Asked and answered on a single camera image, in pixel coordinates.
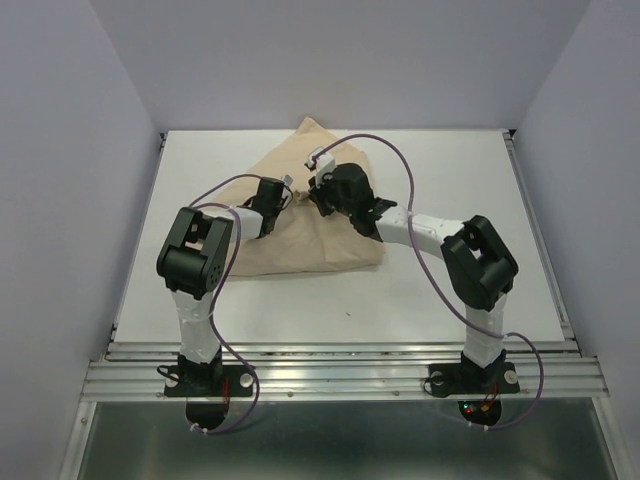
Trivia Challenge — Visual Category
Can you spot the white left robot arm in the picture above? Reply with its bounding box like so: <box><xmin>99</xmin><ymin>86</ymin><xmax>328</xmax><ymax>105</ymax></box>
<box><xmin>156</xmin><ymin>175</ymin><xmax>293</xmax><ymax>394</ymax></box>

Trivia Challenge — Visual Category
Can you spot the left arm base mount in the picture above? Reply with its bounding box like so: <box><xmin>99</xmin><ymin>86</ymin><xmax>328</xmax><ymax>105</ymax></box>
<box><xmin>156</xmin><ymin>350</ymin><xmax>260</xmax><ymax>436</ymax></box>

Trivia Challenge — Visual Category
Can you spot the aluminium mounting rail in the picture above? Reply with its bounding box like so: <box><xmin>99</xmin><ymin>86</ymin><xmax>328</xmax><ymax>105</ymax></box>
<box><xmin>81</xmin><ymin>339</ymin><xmax>609</xmax><ymax>402</ymax></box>

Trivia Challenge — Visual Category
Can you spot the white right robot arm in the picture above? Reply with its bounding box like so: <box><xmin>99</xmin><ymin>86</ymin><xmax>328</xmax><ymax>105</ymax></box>
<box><xmin>305</xmin><ymin>154</ymin><xmax>519</xmax><ymax>390</ymax></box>

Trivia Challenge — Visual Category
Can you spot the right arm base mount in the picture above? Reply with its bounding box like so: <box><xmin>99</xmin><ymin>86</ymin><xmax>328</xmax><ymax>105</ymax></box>
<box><xmin>422</xmin><ymin>350</ymin><xmax>520</xmax><ymax>429</ymax></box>

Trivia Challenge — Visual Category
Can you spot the beige cloth drape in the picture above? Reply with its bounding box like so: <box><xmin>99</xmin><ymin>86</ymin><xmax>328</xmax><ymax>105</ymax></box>
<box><xmin>231</xmin><ymin>117</ymin><xmax>385</xmax><ymax>277</ymax></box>

